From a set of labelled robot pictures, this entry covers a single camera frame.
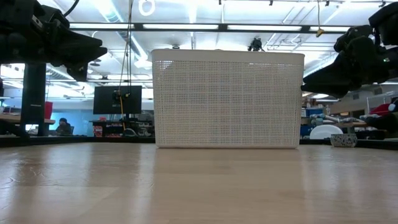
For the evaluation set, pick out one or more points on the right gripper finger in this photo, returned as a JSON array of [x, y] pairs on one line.
[[339, 70], [335, 89]]

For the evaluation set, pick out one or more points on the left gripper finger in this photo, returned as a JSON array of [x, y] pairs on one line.
[[84, 48], [77, 71]]

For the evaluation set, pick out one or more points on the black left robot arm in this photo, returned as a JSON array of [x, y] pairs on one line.
[[9, 46]]

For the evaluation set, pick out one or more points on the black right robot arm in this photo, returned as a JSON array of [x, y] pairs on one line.
[[388, 25]]

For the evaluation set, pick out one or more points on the black monitor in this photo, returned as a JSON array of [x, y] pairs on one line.
[[105, 99]]

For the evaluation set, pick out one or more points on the white round object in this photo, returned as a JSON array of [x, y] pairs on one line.
[[325, 132]]

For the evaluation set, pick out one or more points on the red plush toy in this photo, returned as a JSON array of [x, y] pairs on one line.
[[382, 109]]

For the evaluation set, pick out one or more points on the red container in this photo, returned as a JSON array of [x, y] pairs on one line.
[[48, 110]]

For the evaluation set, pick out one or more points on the patterned ceramic bowl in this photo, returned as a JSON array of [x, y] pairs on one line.
[[343, 140]]

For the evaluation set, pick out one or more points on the person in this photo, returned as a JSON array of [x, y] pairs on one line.
[[63, 127]]

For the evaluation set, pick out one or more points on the wooden desk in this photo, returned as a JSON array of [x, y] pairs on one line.
[[12, 118]]

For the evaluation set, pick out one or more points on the black hanging device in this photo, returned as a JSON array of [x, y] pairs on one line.
[[255, 45]]

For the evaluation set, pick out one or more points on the white perforated plastic basket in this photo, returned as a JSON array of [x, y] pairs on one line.
[[227, 99]]

